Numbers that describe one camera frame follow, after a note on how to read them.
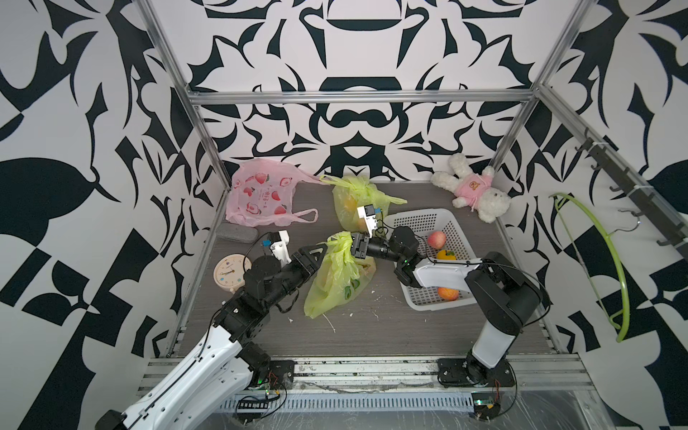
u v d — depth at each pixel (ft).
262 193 3.76
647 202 1.80
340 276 2.37
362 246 2.30
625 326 1.95
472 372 2.17
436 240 3.16
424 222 3.29
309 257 2.06
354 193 3.16
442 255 3.06
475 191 3.54
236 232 3.25
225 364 1.65
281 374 2.42
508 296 1.57
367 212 2.39
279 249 2.15
